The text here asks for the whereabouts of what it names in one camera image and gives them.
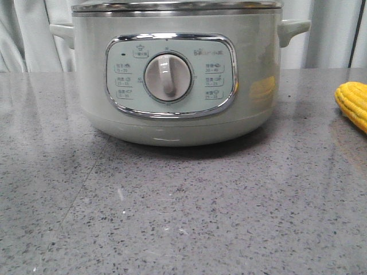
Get glass lid with steel rim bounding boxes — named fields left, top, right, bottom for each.
left=72, top=1, right=283, bottom=13

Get yellow corn cob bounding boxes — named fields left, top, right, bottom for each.
left=334, top=81, right=366, bottom=133

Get black vertical cable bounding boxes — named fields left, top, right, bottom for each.
left=347, top=0, right=366, bottom=69

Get white curtain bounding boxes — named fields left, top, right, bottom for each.
left=1, top=1, right=366, bottom=72

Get beige timer dial knob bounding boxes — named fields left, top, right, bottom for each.
left=145, top=53, right=192, bottom=101

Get pale green electric cooking pot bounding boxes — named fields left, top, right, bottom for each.
left=50, top=9, right=310, bottom=147

